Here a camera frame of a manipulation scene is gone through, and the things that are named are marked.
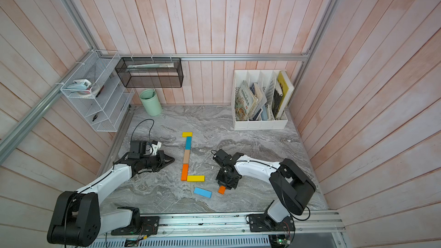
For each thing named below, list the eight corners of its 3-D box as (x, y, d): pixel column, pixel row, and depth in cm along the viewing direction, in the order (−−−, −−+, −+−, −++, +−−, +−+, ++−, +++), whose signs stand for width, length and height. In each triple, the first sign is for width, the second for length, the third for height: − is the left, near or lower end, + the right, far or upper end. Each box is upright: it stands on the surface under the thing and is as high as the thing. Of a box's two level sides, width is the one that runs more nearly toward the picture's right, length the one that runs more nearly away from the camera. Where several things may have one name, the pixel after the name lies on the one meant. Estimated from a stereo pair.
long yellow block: (187, 181, 88) (186, 180, 87) (187, 176, 90) (187, 175, 88) (205, 181, 88) (205, 180, 87) (205, 176, 90) (205, 175, 88)
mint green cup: (144, 116, 117) (136, 100, 105) (149, 104, 124) (142, 88, 112) (160, 116, 117) (154, 100, 105) (164, 104, 124) (158, 88, 112)
